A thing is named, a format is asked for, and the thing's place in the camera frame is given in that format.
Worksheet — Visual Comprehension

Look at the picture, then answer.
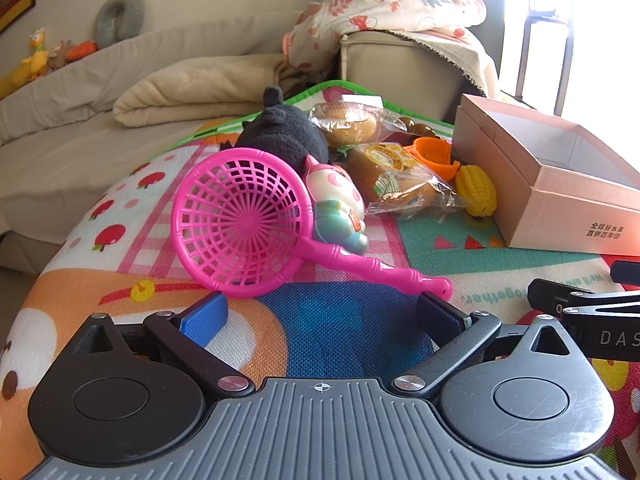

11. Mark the black plush toy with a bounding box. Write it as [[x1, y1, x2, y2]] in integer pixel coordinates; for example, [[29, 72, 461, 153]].
[[235, 85, 331, 163]]

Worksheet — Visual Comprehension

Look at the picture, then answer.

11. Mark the grey fringed towel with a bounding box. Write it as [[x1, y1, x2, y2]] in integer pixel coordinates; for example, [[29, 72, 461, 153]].
[[395, 27, 501, 101]]

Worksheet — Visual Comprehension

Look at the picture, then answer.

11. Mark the folded beige blanket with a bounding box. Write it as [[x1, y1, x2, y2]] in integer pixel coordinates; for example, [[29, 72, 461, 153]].
[[112, 52, 301, 128]]

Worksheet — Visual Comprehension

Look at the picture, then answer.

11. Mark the black window frame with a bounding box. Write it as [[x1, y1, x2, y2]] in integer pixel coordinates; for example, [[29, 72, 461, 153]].
[[515, 10, 571, 116]]

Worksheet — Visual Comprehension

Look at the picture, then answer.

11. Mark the yellow toy corn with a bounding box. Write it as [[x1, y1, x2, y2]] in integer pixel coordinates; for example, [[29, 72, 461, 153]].
[[454, 164, 498, 218]]

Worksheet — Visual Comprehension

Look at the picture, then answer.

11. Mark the orange toy cup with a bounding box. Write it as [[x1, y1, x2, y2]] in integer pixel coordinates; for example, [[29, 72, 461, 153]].
[[402, 137, 461, 181]]

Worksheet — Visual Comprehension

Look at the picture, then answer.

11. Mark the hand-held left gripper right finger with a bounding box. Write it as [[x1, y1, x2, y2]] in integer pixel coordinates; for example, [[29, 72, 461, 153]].
[[389, 290, 576, 401]]

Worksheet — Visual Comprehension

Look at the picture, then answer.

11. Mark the colourful play mat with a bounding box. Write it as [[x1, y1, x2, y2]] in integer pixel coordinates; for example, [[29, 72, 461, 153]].
[[0, 80, 640, 480]]

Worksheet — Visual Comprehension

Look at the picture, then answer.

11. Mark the oblong bread packet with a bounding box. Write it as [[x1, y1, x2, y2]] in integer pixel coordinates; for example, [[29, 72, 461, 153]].
[[347, 142, 466, 218]]

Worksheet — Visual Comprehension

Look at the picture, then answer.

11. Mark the orange plush toy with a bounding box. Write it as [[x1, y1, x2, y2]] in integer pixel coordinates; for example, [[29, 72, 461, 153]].
[[65, 40, 98, 63]]

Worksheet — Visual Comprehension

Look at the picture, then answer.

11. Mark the pink and teal pig toy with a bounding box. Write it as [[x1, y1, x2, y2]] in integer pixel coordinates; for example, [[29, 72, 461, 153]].
[[302, 154, 370, 256]]

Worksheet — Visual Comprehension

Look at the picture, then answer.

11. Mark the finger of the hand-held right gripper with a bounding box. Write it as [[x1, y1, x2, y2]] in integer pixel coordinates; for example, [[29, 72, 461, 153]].
[[527, 278, 640, 322], [610, 261, 640, 284]]

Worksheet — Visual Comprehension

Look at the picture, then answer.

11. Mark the pink cardboard box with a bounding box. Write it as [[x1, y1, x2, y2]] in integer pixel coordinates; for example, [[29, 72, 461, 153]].
[[451, 93, 640, 264]]

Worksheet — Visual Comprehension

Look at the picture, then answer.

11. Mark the pink plastic strainer basket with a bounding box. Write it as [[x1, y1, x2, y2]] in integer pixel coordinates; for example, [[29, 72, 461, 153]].
[[170, 147, 454, 303]]

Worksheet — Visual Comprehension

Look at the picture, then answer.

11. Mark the round bread packet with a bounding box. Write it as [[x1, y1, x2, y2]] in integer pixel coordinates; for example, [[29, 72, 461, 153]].
[[307, 95, 386, 148]]

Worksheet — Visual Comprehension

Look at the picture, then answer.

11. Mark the yellow plush toy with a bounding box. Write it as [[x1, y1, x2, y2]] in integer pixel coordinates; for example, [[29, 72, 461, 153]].
[[0, 27, 48, 98]]

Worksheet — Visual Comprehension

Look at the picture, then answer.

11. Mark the chestnut packet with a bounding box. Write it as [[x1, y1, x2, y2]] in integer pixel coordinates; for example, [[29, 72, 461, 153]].
[[382, 115, 441, 143]]

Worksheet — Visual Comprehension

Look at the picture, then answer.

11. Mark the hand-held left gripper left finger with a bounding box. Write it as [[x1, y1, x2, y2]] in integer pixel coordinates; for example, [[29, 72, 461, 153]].
[[75, 292, 256, 398]]

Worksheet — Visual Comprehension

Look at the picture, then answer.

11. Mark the beige sofa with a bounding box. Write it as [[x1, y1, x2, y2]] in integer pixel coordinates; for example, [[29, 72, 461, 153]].
[[0, 10, 466, 276]]

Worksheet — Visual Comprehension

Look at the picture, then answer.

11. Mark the grey neck pillow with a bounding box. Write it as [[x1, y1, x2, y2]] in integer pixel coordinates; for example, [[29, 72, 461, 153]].
[[96, 0, 146, 46]]

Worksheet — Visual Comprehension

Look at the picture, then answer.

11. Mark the floral quilt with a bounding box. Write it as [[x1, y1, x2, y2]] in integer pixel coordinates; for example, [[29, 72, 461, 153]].
[[282, 0, 488, 73]]

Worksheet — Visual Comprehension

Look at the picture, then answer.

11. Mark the brown plush toy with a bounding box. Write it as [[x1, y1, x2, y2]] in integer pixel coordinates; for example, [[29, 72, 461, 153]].
[[47, 40, 73, 73]]

